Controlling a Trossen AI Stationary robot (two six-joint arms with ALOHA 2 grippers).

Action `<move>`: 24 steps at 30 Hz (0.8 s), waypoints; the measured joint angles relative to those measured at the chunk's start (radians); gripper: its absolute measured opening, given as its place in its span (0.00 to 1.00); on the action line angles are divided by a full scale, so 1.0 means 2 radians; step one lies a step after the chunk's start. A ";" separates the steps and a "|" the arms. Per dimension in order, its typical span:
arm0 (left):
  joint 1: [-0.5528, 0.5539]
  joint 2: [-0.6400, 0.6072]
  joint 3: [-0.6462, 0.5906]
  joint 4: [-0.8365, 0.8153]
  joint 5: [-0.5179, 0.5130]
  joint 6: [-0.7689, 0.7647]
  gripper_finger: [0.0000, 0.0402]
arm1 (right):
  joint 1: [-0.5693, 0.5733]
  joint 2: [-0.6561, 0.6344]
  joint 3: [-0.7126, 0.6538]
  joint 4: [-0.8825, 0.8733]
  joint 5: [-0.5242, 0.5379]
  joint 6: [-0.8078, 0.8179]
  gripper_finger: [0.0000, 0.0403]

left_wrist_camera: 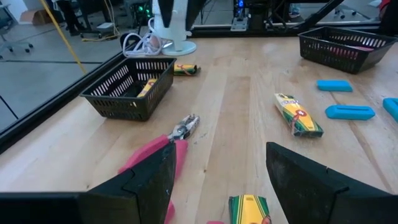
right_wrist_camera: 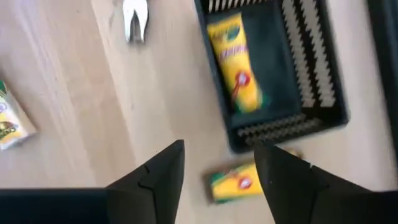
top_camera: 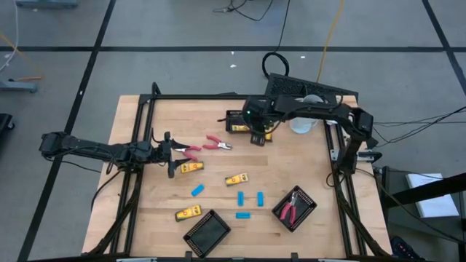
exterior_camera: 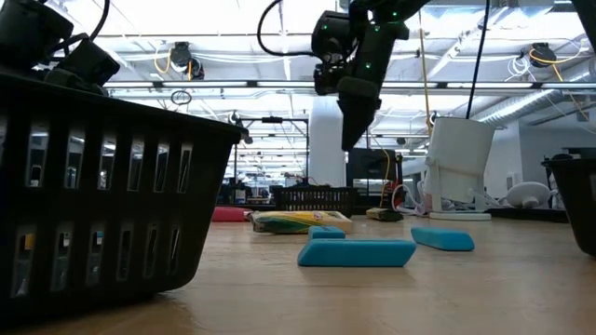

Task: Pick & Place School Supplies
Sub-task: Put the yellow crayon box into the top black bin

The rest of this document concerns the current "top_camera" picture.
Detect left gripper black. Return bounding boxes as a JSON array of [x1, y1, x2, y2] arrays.
[[151, 130, 193, 179]]

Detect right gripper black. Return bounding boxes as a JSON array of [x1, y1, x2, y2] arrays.
[[242, 95, 277, 148]]

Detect red handled pliers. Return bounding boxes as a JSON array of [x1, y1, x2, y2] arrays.
[[173, 144, 202, 163], [278, 191, 300, 226], [202, 134, 233, 151]]

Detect black plastic mesh basket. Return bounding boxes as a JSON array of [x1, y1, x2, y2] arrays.
[[271, 185, 318, 234], [224, 109, 261, 135], [182, 208, 232, 260]]

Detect black perforated computer case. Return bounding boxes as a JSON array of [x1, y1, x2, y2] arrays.
[[264, 72, 360, 107]]

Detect grey table foot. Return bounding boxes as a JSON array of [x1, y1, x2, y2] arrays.
[[14, 0, 79, 10], [0, 79, 39, 94]]

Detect black object at floor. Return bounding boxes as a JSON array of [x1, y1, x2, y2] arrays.
[[0, 113, 15, 146]]

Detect black beam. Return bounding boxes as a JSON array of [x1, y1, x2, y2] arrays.
[[381, 171, 466, 211]]

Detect dark object with red dots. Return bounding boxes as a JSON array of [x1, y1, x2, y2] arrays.
[[390, 235, 426, 261]]

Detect white booklet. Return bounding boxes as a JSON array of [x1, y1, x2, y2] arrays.
[[405, 172, 461, 220]]

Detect black aluminium table frame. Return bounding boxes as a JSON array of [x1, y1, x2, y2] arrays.
[[85, 82, 393, 258]]

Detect black coiled floor cable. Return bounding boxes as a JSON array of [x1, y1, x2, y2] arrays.
[[261, 0, 291, 79]]

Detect yellow cable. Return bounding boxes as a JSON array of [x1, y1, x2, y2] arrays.
[[315, 0, 345, 84]]

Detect white floor cable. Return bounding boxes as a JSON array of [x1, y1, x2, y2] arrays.
[[0, 0, 20, 74]]

